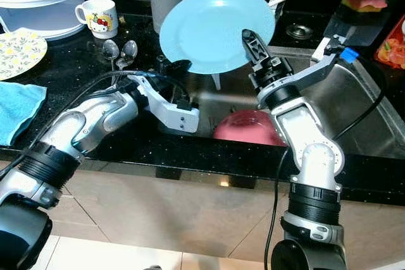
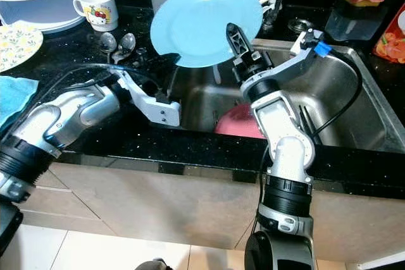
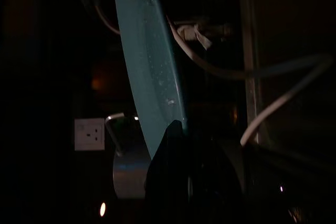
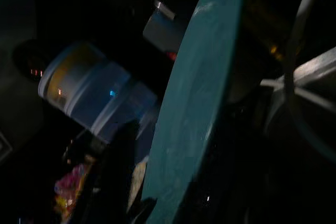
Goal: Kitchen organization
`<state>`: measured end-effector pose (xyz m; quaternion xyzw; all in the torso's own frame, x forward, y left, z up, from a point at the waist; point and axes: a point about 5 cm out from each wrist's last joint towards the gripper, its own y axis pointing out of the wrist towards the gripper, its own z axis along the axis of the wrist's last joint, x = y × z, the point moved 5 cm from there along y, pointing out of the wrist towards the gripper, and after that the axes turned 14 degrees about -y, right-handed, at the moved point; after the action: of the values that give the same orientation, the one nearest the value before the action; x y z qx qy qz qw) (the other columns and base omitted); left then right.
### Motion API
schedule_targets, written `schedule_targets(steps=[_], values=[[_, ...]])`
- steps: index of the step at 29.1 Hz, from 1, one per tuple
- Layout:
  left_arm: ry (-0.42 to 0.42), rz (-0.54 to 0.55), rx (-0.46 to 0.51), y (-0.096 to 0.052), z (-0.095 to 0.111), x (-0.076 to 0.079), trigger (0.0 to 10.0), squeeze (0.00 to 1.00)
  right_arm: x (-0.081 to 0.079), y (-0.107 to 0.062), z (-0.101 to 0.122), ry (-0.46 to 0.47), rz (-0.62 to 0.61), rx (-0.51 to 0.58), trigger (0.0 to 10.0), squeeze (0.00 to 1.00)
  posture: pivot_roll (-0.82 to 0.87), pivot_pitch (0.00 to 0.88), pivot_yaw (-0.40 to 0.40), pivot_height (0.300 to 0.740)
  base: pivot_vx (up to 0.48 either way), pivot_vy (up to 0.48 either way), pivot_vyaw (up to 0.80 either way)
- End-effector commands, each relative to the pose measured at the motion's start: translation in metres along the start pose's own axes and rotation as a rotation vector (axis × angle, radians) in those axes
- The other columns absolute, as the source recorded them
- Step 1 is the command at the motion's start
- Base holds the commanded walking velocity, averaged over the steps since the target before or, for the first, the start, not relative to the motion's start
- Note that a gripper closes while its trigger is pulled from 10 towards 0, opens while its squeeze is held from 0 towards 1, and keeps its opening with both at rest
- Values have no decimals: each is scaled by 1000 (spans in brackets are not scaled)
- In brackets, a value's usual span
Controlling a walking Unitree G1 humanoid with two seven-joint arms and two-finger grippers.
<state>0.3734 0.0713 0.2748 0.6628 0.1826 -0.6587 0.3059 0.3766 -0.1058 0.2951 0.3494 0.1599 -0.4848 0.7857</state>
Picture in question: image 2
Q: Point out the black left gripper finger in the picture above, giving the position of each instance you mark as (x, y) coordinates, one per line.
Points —
(161, 63)

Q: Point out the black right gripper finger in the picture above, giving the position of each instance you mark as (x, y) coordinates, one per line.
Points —
(238, 41)

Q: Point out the light blue plate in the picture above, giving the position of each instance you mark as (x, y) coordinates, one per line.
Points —
(196, 23)

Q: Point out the pink plate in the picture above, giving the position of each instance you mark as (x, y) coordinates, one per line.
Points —
(234, 123)

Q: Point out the floral patterned plate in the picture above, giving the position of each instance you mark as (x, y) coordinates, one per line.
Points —
(18, 45)

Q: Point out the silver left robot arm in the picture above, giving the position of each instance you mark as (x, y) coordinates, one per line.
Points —
(66, 118)

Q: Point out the round metal sink strainer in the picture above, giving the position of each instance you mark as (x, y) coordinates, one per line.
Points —
(300, 26)

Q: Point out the white cartoon cat mug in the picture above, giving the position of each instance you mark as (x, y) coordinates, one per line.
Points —
(99, 11)

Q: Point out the stainless steel sink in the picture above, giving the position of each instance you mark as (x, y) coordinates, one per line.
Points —
(367, 112)

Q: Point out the beige cabinet front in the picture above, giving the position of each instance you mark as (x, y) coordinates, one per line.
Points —
(152, 213)

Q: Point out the red peach soap bottle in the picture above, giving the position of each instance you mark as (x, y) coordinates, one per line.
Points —
(392, 42)

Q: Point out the blue towel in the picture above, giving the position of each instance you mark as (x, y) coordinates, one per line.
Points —
(14, 102)

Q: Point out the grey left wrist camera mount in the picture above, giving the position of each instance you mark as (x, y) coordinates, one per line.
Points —
(164, 113)

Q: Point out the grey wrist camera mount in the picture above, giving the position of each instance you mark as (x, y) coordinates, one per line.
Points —
(164, 113)
(291, 64)

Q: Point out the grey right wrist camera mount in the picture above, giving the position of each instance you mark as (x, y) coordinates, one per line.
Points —
(291, 64)

